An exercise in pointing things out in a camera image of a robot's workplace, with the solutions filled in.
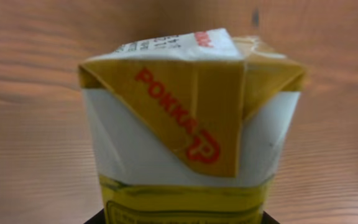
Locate yellow green juice carton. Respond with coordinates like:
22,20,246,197
78,29,306,224

